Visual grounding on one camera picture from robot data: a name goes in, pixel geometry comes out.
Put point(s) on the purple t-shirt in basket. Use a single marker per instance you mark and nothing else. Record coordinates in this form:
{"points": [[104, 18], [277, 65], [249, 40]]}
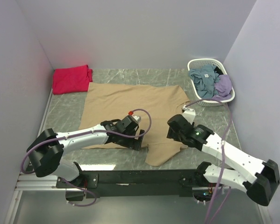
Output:
{"points": [[223, 88]]}

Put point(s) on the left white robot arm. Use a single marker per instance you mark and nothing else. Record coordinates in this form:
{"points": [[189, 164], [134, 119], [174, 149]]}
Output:
{"points": [[46, 153]]}

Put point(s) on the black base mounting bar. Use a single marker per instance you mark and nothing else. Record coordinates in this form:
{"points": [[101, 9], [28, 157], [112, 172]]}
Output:
{"points": [[179, 182]]}

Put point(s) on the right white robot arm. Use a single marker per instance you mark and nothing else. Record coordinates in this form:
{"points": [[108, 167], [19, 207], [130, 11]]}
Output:
{"points": [[257, 178]]}

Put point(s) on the blue t-shirt in basket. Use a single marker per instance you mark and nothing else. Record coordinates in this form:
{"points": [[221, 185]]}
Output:
{"points": [[204, 79]]}

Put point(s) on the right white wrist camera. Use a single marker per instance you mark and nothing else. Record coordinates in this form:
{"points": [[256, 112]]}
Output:
{"points": [[188, 113]]}

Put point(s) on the beige t-shirt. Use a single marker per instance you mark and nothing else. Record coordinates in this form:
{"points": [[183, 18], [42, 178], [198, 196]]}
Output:
{"points": [[155, 105]]}

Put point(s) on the aluminium frame rail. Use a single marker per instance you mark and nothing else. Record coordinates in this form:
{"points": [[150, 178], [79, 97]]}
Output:
{"points": [[31, 182]]}

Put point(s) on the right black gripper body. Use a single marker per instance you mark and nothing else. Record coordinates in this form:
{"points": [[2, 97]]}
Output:
{"points": [[171, 134]]}

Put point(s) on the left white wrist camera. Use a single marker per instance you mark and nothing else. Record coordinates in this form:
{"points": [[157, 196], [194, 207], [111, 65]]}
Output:
{"points": [[137, 118]]}

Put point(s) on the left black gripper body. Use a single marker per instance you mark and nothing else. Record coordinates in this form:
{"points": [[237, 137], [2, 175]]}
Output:
{"points": [[127, 143]]}

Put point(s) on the folded red t-shirt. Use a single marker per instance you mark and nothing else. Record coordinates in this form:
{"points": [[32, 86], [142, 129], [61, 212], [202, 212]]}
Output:
{"points": [[70, 80]]}

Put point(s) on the white laundry basket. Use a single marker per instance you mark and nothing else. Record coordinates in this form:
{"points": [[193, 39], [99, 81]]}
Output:
{"points": [[220, 69]]}

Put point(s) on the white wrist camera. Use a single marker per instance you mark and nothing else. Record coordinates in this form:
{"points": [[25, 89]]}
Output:
{"points": [[137, 118], [188, 113]]}

